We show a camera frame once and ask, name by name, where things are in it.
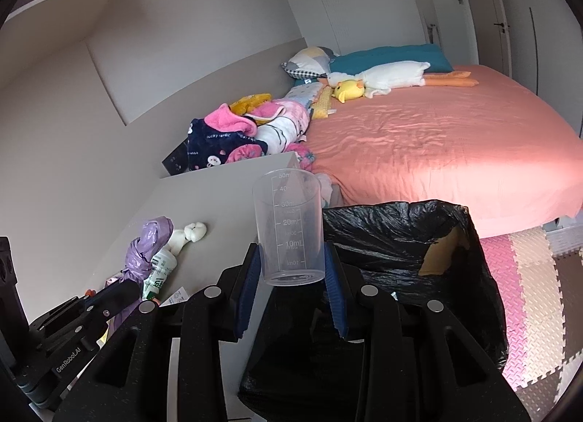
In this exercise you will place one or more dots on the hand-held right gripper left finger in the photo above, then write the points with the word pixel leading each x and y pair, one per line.
pixel 248 294

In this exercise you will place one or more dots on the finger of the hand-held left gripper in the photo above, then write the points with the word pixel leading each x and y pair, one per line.
pixel 116 298

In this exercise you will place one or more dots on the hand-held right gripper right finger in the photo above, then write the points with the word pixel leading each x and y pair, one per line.
pixel 335 299

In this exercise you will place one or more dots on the white bottle green label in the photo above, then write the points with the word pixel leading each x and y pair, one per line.
pixel 159 272

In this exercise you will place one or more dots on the purple plastic bag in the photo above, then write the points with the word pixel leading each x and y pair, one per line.
pixel 145 244

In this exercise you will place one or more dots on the clear plastic measuring cup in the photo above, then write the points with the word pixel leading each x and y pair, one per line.
pixel 287 221

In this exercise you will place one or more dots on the bin with black bag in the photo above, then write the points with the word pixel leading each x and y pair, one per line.
pixel 410 231

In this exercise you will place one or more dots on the white printed paper packet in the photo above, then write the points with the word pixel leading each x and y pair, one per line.
pixel 176 297

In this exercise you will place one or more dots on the white crumpled tissue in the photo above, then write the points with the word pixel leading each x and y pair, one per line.
pixel 193 231

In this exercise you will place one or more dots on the grey nightstand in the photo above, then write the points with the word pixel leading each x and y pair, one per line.
pixel 218 203

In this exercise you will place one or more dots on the pink white plush toy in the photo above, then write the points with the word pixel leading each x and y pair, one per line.
pixel 327 190

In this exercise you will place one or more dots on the pink floral blanket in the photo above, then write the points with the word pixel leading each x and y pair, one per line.
pixel 303 155

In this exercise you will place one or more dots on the black flat device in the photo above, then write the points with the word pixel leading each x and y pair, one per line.
pixel 175 160

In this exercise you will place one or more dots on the navy and pink garment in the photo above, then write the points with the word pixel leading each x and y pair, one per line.
pixel 214 140

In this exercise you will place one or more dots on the pink and white blanket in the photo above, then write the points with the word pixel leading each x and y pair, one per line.
pixel 282 126

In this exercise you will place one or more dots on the bed with pink sheet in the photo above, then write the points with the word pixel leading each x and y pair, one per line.
pixel 432 144

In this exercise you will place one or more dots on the yellow garment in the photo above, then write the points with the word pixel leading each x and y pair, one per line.
pixel 248 103

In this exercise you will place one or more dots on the yellow dotted cushion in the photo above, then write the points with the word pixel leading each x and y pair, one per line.
pixel 321 105

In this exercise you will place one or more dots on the foam floor mats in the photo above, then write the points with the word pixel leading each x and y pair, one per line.
pixel 533 312

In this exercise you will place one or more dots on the light blue patterned blanket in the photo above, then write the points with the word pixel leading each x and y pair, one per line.
pixel 300 93

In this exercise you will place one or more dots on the yellow duck plush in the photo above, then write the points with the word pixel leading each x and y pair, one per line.
pixel 348 89

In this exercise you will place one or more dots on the white goose plush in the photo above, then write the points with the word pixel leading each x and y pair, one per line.
pixel 391 76

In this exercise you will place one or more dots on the grey headboard panel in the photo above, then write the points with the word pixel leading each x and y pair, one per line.
pixel 182 71

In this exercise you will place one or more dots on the patchwork pillow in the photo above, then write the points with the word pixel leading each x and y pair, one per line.
pixel 307 62

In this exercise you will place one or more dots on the teal pillow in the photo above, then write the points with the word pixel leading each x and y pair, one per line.
pixel 387 58

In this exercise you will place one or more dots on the white wardrobe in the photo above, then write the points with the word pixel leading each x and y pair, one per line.
pixel 546 39

